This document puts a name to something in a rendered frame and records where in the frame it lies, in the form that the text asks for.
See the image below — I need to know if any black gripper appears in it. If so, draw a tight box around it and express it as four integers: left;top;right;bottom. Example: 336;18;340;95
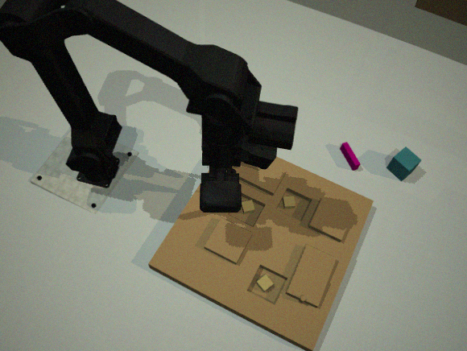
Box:
200;133;242;213

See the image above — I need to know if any tan square board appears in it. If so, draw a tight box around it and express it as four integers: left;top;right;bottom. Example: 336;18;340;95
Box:
148;156;373;351

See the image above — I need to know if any teal cube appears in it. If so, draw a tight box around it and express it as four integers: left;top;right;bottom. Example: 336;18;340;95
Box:
387;147;422;182

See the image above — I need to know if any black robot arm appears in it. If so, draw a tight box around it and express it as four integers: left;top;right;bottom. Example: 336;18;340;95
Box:
0;0;298;188

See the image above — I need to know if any magenta rectangular block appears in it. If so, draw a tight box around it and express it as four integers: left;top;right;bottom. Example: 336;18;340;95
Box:
340;142;360;171

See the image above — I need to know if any small yellow block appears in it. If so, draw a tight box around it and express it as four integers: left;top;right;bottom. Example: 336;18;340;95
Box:
283;196;296;209
242;200;255;214
256;275;273;292

